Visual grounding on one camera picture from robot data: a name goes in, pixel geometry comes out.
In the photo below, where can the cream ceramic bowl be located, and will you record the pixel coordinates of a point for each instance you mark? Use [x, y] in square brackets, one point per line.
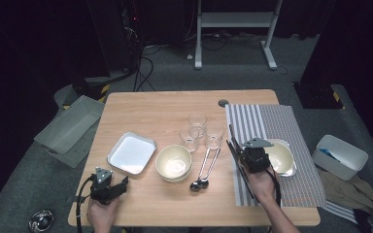
[281, 158]
[174, 161]
[178, 179]

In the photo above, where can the person's left hand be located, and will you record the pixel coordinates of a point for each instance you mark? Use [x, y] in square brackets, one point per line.
[102, 216]

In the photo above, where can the small white plug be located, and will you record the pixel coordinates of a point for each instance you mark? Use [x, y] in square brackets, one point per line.
[190, 57]

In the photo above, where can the beige cloth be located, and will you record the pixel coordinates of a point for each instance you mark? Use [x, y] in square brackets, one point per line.
[353, 191]

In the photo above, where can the clear glass cup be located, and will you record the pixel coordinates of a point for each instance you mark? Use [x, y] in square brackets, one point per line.
[189, 137]
[197, 119]
[214, 134]

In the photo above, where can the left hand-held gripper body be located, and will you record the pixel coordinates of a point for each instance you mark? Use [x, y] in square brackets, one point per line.
[103, 191]

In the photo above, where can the grey plastic bin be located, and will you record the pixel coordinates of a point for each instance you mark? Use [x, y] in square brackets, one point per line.
[68, 126]

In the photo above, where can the black equipment rack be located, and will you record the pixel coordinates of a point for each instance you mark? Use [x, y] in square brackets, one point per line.
[116, 39]

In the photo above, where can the striped grey cloth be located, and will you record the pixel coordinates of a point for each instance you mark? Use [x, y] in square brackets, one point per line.
[340, 210]

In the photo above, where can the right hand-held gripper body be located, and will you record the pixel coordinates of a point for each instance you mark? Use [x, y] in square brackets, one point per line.
[255, 158]

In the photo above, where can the blue packet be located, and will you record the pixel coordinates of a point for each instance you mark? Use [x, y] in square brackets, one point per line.
[328, 153]

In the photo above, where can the grey striped placemat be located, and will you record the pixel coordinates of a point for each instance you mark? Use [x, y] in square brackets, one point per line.
[272, 123]

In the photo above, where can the black base with yellow stripes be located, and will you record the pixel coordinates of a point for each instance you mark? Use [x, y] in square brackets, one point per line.
[90, 89]
[317, 95]

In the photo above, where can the white plastic bin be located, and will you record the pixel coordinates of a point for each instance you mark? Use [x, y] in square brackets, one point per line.
[340, 158]

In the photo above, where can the person's right hand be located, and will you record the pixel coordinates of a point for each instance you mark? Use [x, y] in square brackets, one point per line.
[262, 186]

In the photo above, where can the dark tape strip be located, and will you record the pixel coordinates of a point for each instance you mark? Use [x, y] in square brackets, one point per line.
[72, 199]

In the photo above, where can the white metal stand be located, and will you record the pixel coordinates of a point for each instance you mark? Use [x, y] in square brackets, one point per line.
[236, 19]

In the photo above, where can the bundle of black chopsticks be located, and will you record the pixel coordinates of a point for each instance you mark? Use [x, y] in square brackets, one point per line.
[234, 156]

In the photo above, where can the grey round table grommet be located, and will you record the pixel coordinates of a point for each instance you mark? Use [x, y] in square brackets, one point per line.
[223, 103]

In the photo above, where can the white square plate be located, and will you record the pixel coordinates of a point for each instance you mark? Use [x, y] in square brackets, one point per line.
[131, 153]
[293, 171]

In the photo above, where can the shiny metal object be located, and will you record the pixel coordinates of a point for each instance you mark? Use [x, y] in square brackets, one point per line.
[41, 221]

